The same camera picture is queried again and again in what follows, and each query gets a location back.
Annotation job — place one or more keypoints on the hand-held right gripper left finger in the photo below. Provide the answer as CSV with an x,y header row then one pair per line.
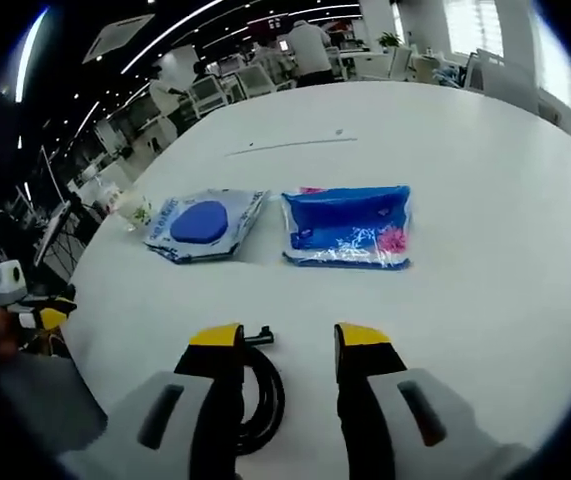
x,y
215,410

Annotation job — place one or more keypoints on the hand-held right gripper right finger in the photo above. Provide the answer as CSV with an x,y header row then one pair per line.
x,y
360,410

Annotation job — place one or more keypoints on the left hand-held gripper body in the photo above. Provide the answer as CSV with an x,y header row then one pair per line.
x,y
10,280

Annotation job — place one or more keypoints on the clear plastic water bottle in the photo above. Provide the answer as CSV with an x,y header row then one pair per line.
x,y
111,197

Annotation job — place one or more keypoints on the white leaf-print paper cup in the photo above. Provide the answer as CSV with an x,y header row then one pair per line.
x,y
137,212

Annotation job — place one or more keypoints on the light blue wet wipes packet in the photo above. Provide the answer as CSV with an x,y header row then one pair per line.
x,y
200,227

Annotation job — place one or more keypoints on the blue tissue packet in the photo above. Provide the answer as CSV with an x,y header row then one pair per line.
x,y
345,215

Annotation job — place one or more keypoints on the person's left hand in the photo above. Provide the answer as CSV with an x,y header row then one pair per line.
x,y
7,332

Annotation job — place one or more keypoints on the desk with black legs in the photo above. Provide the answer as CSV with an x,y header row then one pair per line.
x,y
65,230

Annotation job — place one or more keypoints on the grey mesh office chair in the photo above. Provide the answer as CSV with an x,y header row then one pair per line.
x,y
50,400

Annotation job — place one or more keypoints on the white office chair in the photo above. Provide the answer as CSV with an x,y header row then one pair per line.
x,y
257,82
209,95
507,80

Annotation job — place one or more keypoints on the ceiling air vent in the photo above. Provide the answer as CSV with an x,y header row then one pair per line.
x,y
120,37

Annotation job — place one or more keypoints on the potted green plant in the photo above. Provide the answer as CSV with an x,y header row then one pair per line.
x,y
390,39

